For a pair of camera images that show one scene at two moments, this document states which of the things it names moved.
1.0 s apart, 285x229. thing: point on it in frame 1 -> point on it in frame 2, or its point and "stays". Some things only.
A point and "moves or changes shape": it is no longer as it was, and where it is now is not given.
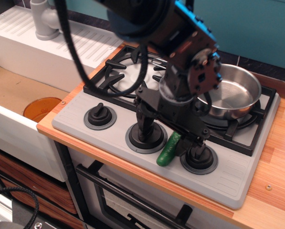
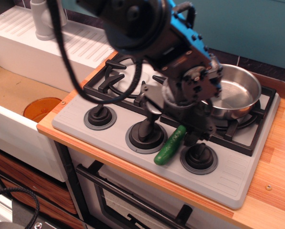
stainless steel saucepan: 163,86 moves or changes shape
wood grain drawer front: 56,209 stays
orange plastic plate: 37,108 stays
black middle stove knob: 157,142 stays
